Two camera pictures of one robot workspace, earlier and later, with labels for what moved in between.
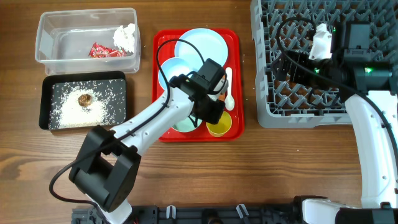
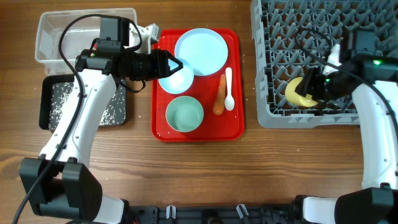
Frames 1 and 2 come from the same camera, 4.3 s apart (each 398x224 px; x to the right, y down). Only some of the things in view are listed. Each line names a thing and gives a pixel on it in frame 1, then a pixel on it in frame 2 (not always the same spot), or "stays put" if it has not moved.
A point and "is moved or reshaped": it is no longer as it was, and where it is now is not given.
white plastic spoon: [229, 103] stays put
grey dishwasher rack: [282, 25] stays put
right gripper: [296, 76] to [308, 84]
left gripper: [214, 116] to [160, 65]
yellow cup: [221, 128] to [296, 99]
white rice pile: [74, 116] is moved or reshaped
